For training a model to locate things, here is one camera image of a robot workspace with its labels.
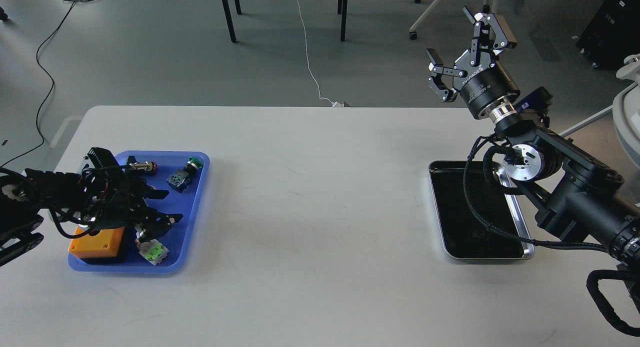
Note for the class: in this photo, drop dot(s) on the black table leg left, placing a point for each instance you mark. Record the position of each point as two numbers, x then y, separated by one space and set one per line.
229 18

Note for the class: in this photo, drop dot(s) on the black table leg right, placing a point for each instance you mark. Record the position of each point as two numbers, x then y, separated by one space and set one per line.
342 11

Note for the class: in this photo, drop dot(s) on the green push button switch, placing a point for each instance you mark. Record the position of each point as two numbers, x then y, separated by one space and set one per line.
181 179

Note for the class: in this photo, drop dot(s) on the black table leg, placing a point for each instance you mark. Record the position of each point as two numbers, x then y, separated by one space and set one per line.
342 11
229 18

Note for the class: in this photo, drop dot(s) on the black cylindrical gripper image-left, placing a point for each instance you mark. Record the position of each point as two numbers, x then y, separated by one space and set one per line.
126 206

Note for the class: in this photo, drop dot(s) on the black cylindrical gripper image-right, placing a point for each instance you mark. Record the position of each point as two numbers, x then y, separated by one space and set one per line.
491 35

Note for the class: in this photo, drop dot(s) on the black equipment case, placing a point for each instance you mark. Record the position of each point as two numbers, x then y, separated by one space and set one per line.
612 34

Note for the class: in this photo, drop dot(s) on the blue plastic tray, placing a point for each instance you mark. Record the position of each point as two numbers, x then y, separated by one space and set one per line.
177 239

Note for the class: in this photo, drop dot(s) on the silver and green switch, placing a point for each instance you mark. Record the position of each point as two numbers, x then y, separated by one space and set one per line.
152 251

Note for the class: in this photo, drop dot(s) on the black robot arm image left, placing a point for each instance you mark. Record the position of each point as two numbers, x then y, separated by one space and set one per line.
104 195

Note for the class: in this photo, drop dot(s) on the orange and black button box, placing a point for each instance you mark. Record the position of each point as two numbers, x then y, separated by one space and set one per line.
100 247

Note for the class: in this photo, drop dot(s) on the silver metal tray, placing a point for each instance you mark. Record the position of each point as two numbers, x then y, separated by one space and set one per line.
457 222

